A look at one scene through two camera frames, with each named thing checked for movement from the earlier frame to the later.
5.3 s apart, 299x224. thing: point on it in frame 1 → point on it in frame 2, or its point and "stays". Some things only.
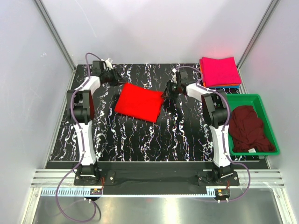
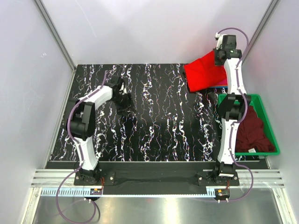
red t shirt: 140,102 → 202,73
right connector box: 221,194 stays
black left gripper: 117,79 → 128,105
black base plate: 155,178 stays
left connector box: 94,191 stays
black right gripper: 167,94 → 217,63
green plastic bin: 255,100 stays
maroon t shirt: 246,129 stays
